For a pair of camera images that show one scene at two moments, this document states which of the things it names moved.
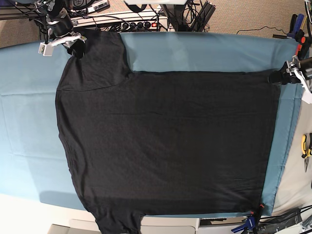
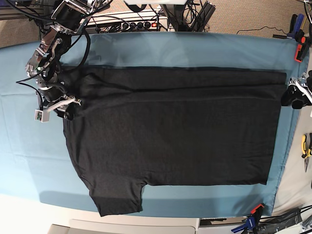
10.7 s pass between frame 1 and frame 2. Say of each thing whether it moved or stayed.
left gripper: moved
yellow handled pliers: stayed
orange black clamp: stayed
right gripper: moved
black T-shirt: moved
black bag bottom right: stayed
